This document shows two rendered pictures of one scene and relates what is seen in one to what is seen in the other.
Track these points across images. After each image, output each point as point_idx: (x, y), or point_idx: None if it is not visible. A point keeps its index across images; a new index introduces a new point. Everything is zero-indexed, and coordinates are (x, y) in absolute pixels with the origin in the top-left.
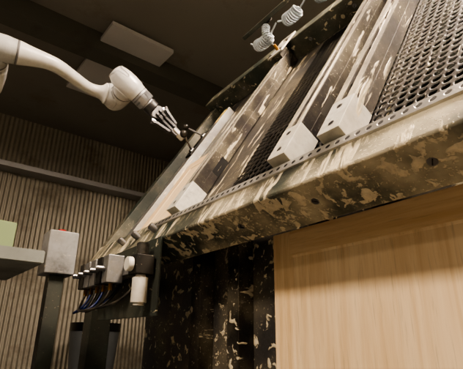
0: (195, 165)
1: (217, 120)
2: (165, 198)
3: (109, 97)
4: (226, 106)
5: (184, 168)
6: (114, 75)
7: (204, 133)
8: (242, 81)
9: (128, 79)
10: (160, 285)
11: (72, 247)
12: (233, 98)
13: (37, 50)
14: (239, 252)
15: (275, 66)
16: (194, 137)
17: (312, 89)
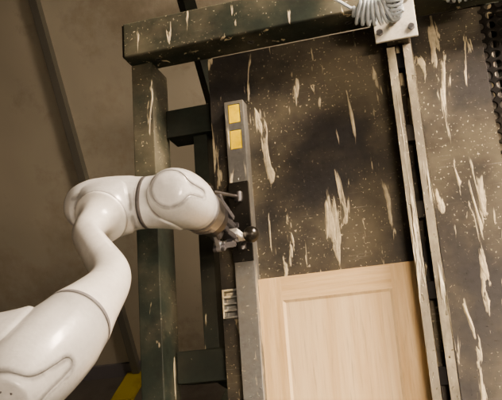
0: (299, 299)
1: (232, 140)
2: (271, 381)
3: (127, 230)
4: (180, 60)
5: (257, 297)
6: (183, 209)
7: (241, 193)
8: (256, 34)
9: (206, 202)
10: None
11: None
12: (210, 52)
13: (115, 286)
14: None
15: (409, 71)
16: (156, 163)
17: None
